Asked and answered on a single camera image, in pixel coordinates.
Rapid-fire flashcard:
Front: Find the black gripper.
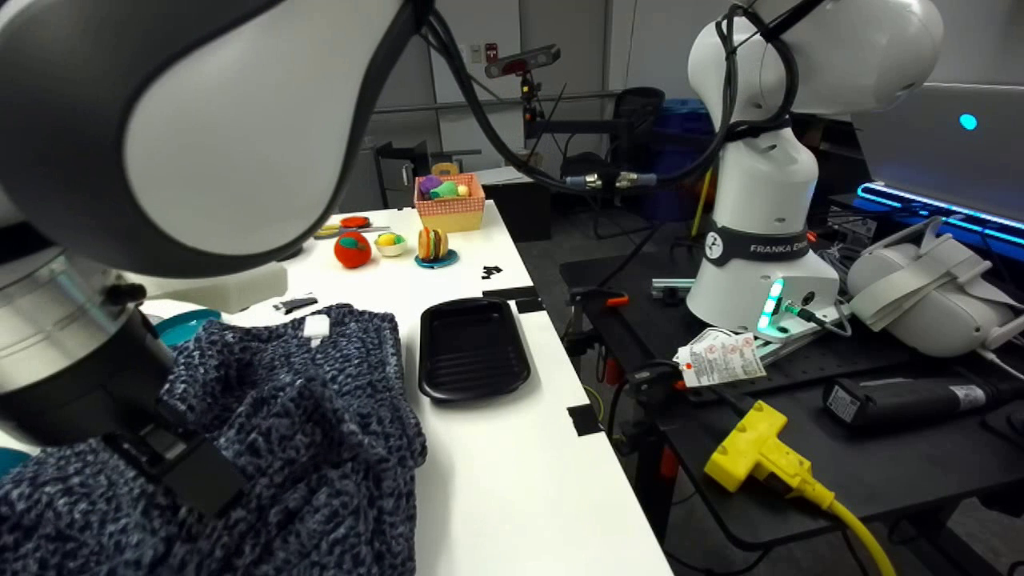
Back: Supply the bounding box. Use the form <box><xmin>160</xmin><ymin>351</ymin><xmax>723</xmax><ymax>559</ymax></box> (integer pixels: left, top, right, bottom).
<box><xmin>0</xmin><ymin>312</ymin><xmax>245</xmax><ymax>517</ymax></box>

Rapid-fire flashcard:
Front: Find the dark blue fleece blanket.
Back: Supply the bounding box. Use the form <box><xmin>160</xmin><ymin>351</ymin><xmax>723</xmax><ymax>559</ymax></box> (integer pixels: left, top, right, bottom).
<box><xmin>0</xmin><ymin>305</ymin><xmax>424</xmax><ymax>576</ymax></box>

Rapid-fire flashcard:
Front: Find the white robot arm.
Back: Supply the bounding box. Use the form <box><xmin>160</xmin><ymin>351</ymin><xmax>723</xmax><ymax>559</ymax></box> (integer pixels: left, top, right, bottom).
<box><xmin>0</xmin><ymin>0</ymin><xmax>943</xmax><ymax>515</ymax></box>

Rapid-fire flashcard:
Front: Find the teal pot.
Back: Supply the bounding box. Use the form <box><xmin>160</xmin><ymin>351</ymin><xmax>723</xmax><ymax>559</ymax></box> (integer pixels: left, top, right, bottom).
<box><xmin>157</xmin><ymin>306</ymin><xmax>220</xmax><ymax>349</ymax></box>

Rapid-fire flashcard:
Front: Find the red toy tomato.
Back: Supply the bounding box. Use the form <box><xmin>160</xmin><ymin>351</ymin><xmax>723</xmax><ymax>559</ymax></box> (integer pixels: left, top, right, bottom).
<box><xmin>334</xmin><ymin>227</ymin><xmax>371</xmax><ymax>270</ymax></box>

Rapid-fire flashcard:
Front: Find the red toy plate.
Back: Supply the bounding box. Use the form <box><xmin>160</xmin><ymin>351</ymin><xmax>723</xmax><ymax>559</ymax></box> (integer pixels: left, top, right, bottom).
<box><xmin>340</xmin><ymin>214</ymin><xmax>371</xmax><ymax>230</ymax></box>

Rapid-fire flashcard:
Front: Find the yellow toy lemon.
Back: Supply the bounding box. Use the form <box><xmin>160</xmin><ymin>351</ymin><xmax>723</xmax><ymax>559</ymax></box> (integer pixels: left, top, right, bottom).
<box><xmin>374</xmin><ymin>230</ymin><xmax>409</xmax><ymax>258</ymax></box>

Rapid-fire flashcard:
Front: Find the toy burger on teal plate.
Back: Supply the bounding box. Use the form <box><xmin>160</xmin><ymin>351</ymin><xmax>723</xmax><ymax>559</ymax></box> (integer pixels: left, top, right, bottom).
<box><xmin>415</xmin><ymin>227</ymin><xmax>456</xmax><ymax>270</ymax></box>

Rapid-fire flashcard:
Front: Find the black ridged plastic tray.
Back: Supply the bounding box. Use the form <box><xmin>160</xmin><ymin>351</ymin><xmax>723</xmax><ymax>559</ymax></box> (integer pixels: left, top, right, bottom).
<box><xmin>420</xmin><ymin>297</ymin><xmax>530</xmax><ymax>403</ymax></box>

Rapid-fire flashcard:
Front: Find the pink basket with toys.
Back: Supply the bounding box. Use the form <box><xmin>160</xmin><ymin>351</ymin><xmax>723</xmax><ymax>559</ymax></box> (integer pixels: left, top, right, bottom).
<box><xmin>413</xmin><ymin>173</ymin><xmax>486</xmax><ymax>233</ymax></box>

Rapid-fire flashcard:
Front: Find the black office chair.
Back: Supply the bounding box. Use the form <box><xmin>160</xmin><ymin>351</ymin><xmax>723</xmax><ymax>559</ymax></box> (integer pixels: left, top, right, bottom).
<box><xmin>559</xmin><ymin>87</ymin><xmax>665</xmax><ymax>200</ymax></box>

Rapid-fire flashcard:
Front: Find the white crumpled label packet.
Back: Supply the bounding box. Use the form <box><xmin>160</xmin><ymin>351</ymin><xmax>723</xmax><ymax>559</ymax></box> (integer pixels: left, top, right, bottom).
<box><xmin>672</xmin><ymin>330</ymin><xmax>765</xmax><ymax>386</ymax></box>

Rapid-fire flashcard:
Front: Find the blue bin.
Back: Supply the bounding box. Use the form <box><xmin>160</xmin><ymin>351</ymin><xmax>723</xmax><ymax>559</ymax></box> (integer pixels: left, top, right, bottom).
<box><xmin>646</xmin><ymin>98</ymin><xmax>712</xmax><ymax>225</ymax></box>

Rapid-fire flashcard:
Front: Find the yellow power plug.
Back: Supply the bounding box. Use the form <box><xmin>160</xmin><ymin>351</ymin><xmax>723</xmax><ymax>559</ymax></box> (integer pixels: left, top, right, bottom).
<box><xmin>705</xmin><ymin>400</ymin><xmax>897</xmax><ymax>576</ymax></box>

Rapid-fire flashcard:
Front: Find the black rectangular device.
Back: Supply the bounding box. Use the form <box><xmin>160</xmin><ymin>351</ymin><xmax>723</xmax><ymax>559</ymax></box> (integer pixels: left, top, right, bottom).
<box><xmin>821</xmin><ymin>374</ymin><xmax>1022</xmax><ymax>433</ymax></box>

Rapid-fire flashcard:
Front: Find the white VR headset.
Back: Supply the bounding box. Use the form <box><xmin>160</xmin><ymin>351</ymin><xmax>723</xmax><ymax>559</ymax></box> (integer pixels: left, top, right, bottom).
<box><xmin>845</xmin><ymin>216</ymin><xmax>1024</xmax><ymax>358</ymax></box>

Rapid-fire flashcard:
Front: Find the open laptop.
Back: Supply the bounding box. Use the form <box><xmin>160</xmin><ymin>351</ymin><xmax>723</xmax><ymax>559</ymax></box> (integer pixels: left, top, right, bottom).
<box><xmin>855</xmin><ymin>83</ymin><xmax>1024</xmax><ymax>258</ymax></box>

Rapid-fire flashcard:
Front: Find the camera on tripod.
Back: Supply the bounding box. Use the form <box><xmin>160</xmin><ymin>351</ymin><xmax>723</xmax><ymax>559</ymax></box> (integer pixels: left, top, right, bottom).
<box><xmin>483</xmin><ymin>42</ymin><xmax>559</xmax><ymax>137</ymax></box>

